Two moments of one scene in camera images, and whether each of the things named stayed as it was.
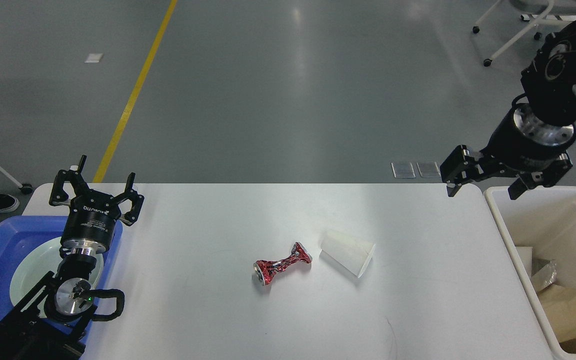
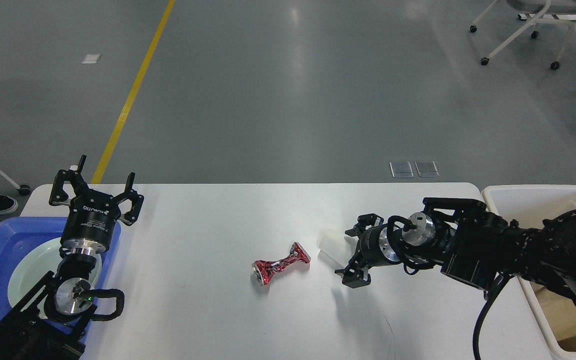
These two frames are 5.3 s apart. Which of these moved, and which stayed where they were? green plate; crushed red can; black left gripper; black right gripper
Moved: black right gripper
Stayed: crushed red can; green plate; black left gripper
